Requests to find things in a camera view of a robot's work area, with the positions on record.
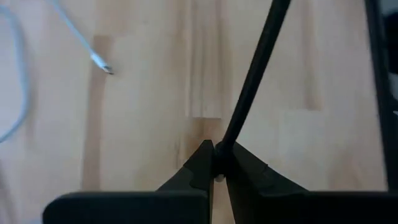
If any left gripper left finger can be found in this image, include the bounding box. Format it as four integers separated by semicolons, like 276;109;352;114
42;139;215;224

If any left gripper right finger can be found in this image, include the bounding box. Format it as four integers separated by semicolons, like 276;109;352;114
223;142;398;224

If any black looped cable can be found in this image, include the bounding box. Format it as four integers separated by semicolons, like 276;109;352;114
213;0;292;183

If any white tagged USB cable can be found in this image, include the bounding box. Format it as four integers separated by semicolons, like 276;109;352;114
51;0;115;76

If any black metal rig frame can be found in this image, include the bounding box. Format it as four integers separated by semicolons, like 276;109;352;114
364;0;398;191

